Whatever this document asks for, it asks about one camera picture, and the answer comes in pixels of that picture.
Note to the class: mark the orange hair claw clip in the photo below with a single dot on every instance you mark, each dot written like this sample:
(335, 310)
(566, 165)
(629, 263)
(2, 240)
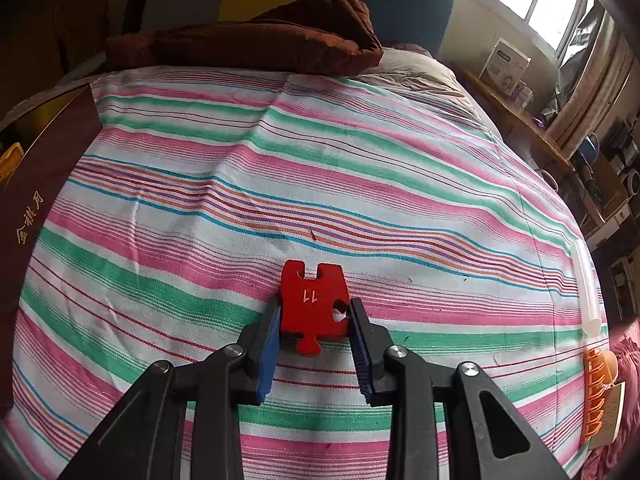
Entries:
(595, 400)

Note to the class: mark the brown quilt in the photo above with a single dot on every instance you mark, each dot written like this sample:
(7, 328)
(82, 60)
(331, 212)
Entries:
(250, 45)

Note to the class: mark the gold tin tray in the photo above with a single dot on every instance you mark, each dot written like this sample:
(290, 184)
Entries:
(45, 185)

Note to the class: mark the wooden window ledge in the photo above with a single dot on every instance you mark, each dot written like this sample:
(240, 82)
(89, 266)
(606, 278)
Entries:
(515, 115)

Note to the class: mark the grey yellow blue headboard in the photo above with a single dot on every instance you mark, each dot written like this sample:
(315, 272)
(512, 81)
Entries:
(400, 0)

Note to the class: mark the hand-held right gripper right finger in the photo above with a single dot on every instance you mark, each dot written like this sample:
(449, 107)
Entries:
(361, 350)

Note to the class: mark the red puzzle piece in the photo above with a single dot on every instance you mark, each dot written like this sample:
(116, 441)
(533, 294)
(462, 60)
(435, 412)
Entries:
(310, 305)

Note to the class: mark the white plastic tube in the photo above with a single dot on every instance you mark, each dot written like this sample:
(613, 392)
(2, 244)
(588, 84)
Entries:
(586, 285)

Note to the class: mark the yellow plastic piece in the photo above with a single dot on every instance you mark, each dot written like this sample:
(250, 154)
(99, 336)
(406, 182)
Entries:
(9, 162)

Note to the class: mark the white cardboard box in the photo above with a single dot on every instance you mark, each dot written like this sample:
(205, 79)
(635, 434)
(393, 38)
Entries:
(502, 65)

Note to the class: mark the small purple jar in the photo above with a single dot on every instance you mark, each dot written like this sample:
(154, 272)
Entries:
(522, 94)

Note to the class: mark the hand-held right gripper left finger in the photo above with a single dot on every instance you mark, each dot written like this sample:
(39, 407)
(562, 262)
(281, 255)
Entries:
(267, 355)

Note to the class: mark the cluttered side desk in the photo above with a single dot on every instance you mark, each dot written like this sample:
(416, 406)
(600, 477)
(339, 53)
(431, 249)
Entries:
(610, 195)

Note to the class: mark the beige pillow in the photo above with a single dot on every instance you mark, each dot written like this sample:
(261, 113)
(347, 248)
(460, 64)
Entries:
(420, 72)

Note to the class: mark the sheer grey curtain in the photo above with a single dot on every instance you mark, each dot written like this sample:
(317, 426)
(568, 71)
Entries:
(595, 75)

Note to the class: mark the striped bed sheet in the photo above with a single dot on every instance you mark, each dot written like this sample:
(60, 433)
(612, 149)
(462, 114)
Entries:
(350, 185)

